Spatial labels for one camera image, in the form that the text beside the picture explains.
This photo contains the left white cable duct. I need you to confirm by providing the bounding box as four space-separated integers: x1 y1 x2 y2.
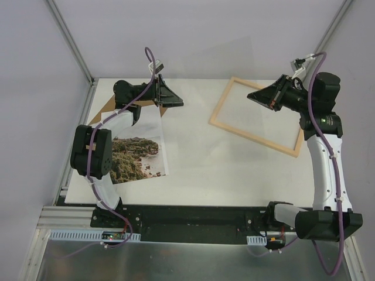
49 229 141 242

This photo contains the right white cable duct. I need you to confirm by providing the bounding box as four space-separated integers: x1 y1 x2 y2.
246 236 267 246

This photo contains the white cable duct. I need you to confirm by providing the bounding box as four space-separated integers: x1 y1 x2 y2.
246 236 267 246
49 229 141 242

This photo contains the right aluminium corner post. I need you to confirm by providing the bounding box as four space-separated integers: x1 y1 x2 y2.
297 1 355 90

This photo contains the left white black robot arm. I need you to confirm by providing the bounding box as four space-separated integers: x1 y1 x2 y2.
70 74 184 228

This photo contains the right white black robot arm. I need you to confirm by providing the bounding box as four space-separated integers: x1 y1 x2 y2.
247 72 363 242

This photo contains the brown backing board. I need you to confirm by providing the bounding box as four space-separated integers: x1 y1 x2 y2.
87 95 155 125

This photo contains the light wooden picture frame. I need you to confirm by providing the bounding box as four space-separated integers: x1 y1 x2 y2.
209 77 304 157

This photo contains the clear acrylic sheet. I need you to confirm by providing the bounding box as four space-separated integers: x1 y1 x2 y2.
159 36 266 176

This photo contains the purple cable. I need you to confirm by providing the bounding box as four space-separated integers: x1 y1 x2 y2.
247 52 345 276
48 46 158 260

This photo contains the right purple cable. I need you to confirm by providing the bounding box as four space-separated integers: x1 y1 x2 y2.
247 52 345 276

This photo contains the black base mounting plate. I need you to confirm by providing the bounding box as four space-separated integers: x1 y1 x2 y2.
90 205 293 245

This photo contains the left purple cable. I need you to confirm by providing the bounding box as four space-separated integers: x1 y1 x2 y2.
48 46 158 260

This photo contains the aluminium corner post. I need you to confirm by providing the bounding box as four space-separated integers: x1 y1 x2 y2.
297 1 355 90
45 0 95 85

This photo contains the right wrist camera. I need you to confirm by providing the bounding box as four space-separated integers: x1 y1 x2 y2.
291 59 306 79

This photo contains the landscape photo print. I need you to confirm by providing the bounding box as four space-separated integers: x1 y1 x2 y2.
110 105 168 184

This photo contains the left aluminium corner post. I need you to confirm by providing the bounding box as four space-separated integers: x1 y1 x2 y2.
45 0 95 85

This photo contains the aluminium front rail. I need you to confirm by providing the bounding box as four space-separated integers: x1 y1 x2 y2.
36 204 99 231

